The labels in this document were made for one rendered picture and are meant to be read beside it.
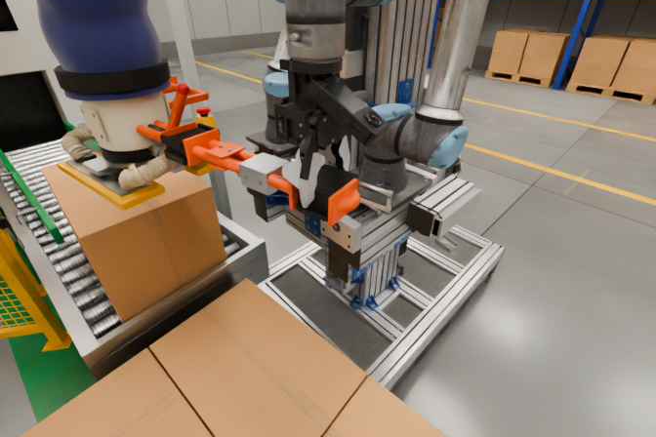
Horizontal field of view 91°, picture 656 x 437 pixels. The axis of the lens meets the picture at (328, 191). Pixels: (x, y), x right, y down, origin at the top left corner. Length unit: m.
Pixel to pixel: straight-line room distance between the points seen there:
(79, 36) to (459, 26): 0.76
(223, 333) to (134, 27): 0.93
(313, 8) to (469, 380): 1.70
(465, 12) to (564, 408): 1.67
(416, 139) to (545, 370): 1.47
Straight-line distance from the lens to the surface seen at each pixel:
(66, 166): 1.08
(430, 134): 0.82
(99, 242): 1.16
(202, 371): 1.20
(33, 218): 2.27
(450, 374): 1.84
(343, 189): 0.49
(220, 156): 0.64
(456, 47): 0.82
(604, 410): 2.06
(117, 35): 0.84
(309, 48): 0.43
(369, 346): 1.58
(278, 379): 1.13
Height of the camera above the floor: 1.53
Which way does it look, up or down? 32 degrees down
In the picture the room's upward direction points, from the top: straight up
